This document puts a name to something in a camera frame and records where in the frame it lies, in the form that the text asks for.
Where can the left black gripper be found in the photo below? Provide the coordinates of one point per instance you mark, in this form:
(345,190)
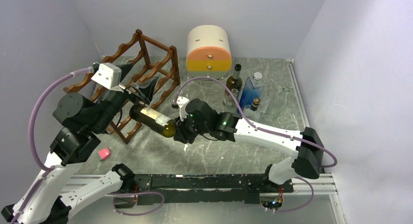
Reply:
(146,91)

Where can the black base frame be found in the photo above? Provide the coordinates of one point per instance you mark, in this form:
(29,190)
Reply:
(247,188)

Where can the brown wooden wine rack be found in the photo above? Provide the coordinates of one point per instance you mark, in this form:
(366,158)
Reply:
(148,71)

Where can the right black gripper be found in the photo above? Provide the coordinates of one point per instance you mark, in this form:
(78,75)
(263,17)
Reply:
(181,133)

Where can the cream orange yellow drawer cabinet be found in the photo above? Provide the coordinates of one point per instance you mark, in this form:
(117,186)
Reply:
(208,52)

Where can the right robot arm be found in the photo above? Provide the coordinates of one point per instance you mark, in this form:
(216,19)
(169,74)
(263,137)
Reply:
(303,149)

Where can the dark green labelled wine bottle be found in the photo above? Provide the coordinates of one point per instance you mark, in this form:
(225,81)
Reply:
(153,119)

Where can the small clear glass bottle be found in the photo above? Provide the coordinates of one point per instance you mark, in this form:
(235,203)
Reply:
(230,101)

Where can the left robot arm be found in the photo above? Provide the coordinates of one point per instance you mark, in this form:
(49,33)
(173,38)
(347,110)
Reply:
(82,121)

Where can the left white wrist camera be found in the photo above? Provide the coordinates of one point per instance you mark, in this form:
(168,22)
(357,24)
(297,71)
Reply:
(108,76)

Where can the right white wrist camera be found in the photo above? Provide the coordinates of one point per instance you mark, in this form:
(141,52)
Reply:
(180,105)

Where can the clear bottle black gold cap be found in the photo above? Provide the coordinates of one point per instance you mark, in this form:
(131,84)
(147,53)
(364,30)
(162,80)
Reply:
(251,111)

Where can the olive green wine bottle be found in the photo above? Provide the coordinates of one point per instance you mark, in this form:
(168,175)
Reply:
(234,81)

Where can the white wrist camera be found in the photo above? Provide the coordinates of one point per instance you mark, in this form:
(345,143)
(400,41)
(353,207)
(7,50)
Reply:
(108,76)
(180,105)

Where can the blue glass bottle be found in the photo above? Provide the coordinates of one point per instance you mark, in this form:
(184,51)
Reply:
(253,88)

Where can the pink cube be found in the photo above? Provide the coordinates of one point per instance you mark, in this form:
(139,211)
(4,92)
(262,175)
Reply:
(104,154)

